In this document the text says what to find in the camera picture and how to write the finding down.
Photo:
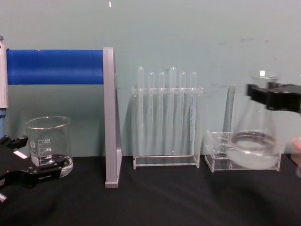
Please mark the person's hand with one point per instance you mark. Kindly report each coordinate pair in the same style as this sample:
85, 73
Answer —
297, 145

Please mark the black table cloth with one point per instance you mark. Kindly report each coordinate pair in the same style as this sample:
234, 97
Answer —
164, 202

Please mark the blue cylinder bar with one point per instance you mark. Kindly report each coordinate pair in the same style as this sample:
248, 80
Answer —
54, 67

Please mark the clear test tube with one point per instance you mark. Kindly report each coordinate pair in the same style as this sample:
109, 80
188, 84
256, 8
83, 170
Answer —
182, 108
140, 106
161, 108
193, 108
151, 108
173, 106

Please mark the clear glass beaker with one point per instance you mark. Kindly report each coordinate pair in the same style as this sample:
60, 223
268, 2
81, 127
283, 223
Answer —
50, 131

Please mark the clear acrylic test tube rack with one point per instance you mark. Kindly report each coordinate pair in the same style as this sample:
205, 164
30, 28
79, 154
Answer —
164, 162

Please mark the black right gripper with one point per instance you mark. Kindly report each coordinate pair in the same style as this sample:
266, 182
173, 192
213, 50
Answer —
292, 96

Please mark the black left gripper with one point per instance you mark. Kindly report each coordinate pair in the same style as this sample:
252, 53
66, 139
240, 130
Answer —
14, 164

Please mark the grey stand upright panel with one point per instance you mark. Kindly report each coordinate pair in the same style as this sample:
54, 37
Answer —
110, 117

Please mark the clear glass conical flask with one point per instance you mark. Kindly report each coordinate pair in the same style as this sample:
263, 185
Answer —
255, 131

